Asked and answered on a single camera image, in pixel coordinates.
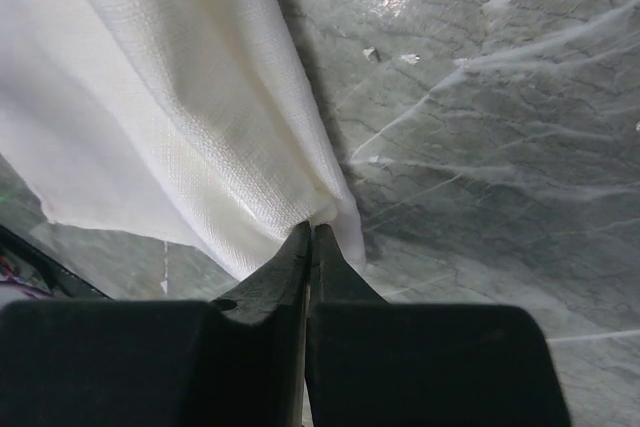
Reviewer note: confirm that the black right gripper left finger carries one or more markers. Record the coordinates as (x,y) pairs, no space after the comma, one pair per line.
(237,360)

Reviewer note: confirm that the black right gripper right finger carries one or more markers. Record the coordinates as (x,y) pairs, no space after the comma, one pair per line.
(371,362)

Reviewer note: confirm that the white cloth napkin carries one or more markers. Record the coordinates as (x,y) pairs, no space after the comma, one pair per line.
(188,121)

